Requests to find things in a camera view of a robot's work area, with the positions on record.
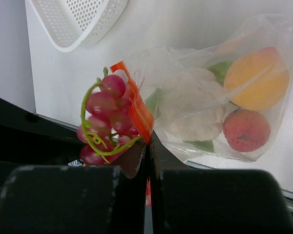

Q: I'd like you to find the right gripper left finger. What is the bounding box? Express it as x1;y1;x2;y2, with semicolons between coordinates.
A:
0;142;147;234

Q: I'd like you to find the orange fruit with leaf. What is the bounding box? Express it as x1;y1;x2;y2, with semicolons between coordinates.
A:
223;52;290;112

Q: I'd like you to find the white cauliflower with leaves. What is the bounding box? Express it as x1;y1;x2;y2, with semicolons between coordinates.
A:
143;61;228;153

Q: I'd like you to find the clear zip top bag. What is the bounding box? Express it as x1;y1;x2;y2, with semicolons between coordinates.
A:
109;13;293;205

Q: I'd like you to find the white perforated plastic basket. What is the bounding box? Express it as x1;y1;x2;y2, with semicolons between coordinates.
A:
29;0;128;53

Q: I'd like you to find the aluminium mounting rail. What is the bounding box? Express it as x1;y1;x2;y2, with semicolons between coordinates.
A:
38;115;293;212

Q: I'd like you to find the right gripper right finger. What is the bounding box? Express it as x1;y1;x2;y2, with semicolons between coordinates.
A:
148;134;293;234

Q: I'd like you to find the red orange peach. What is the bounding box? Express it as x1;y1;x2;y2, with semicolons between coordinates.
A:
223;109;271;153

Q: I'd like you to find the red grape bunch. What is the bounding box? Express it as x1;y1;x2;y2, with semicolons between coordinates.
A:
77;67;142;166

